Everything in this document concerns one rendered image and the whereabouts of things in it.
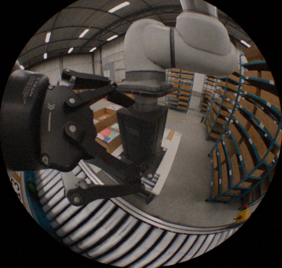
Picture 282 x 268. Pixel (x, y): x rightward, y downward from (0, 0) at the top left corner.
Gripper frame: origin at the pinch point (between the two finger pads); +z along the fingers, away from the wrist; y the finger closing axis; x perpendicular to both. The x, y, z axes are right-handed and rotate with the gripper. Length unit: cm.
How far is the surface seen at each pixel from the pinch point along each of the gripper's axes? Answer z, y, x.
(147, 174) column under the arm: 22.9, -20.3, 15.4
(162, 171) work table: 29.0, -22.7, 8.4
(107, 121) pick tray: 38, 29, 48
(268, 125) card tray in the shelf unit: 33, -35, -88
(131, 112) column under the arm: 9.8, 9.3, 5.1
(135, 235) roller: -2.4, -41.4, 17.3
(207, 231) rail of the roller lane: 7, -60, -12
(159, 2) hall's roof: 67, 761, -427
